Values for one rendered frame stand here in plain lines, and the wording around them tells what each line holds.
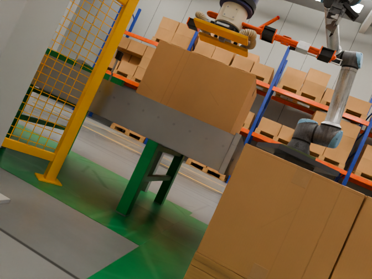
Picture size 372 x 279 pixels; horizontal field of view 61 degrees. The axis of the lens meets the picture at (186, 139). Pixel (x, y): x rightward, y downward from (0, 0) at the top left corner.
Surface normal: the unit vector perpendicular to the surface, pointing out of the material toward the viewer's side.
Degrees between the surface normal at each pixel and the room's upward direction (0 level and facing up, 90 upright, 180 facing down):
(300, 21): 90
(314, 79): 90
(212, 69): 90
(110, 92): 90
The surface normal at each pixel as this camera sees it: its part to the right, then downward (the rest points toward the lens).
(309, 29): -0.22, -0.12
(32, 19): 0.88, 0.40
